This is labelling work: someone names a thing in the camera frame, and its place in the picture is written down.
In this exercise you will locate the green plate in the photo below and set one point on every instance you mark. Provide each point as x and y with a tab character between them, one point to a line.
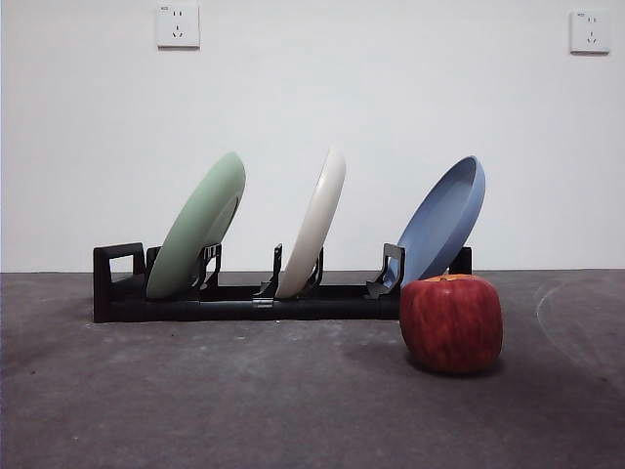
195	229

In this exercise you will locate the red apple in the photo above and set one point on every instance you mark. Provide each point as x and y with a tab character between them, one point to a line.
449	327

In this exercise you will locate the white plate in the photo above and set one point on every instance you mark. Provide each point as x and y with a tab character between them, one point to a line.
317	220

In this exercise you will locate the black plate rack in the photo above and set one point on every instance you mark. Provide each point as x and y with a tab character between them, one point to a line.
220	310

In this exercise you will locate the blue plate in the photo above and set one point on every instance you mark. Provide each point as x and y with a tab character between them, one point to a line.
439	225

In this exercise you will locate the white wall socket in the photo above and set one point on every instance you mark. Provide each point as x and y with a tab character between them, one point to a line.
590	33
178	27

